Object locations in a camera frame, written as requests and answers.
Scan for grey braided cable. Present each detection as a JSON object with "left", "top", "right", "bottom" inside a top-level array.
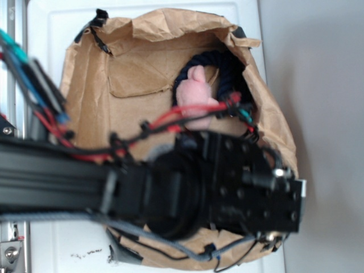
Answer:
[{"left": 0, "top": 210, "right": 285, "bottom": 262}]

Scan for metal corner bracket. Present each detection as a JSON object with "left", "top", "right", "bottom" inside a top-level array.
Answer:
[{"left": 1, "top": 241, "right": 25, "bottom": 273}]

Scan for black mounting plate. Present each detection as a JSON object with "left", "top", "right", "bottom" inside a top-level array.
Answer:
[{"left": 1, "top": 113, "right": 18, "bottom": 138}]

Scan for brown paper bag bin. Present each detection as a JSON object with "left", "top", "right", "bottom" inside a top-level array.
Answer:
[{"left": 61, "top": 9, "right": 297, "bottom": 270}]

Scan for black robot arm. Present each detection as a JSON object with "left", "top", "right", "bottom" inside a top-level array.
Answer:
[{"left": 1, "top": 131, "right": 305, "bottom": 240}]

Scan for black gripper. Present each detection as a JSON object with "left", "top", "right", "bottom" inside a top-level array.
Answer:
[{"left": 196, "top": 131, "right": 306, "bottom": 234}]

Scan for dark blue rope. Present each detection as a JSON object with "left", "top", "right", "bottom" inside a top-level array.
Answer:
[{"left": 172, "top": 51, "right": 247, "bottom": 118}]

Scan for aluminium frame rail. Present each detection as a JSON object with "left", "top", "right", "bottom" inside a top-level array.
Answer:
[{"left": 1, "top": 1, "right": 31, "bottom": 272}]

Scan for pink plush toy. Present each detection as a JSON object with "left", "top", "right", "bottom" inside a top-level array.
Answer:
[{"left": 176, "top": 65, "right": 219, "bottom": 130}]

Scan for red wire bundle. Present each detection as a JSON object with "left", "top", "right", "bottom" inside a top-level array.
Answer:
[{"left": 34, "top": 91, "right": 257, "bottom": 162}]

